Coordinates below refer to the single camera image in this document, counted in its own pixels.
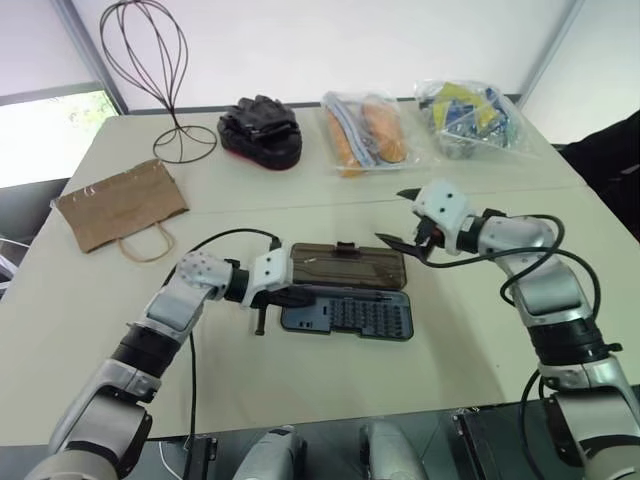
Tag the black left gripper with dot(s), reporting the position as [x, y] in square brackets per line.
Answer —
[259, 320]

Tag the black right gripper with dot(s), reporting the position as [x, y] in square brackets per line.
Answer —
[430, 235]

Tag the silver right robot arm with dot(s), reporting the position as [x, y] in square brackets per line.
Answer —
[550, 290]

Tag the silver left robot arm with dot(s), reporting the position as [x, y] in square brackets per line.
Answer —
[170, 305]

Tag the dark screwdriver bit case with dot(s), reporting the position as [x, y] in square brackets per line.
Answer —
[345, 270]

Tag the orange flat item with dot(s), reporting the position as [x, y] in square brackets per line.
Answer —
[385, 130]
[345, 145]

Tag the clear zip bag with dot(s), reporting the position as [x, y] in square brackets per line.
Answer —
[410, 150]

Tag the clear bag blue yellow packets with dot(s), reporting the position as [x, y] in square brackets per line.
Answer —
[470, 120]

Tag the black shoe pink sole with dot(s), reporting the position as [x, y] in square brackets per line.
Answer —
[265, 150]

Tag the grey rounded shape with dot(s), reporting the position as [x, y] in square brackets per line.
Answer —
[392, 452]
[272, 455]

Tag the black crumpled fabric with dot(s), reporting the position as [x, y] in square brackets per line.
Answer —
[262, 112]

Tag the small black box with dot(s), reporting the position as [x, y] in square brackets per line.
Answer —
[200, 460]

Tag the brown paper bag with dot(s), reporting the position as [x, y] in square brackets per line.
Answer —
[120, 205]

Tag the black fabric object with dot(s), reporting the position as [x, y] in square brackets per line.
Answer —
[610, 165]

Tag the large black box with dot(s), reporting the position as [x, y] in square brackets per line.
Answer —
[492, 445]

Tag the grey chair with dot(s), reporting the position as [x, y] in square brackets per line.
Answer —
[10, 265]

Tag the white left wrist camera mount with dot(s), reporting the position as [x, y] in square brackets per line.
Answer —
[270, 270]

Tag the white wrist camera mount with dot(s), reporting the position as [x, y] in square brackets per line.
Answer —
[442, 205]
[270, 270]

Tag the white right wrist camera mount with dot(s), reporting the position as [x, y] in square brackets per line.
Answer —
[442, 205]

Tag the grey frame post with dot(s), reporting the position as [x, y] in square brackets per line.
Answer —
[550, 50]
[92, 55]

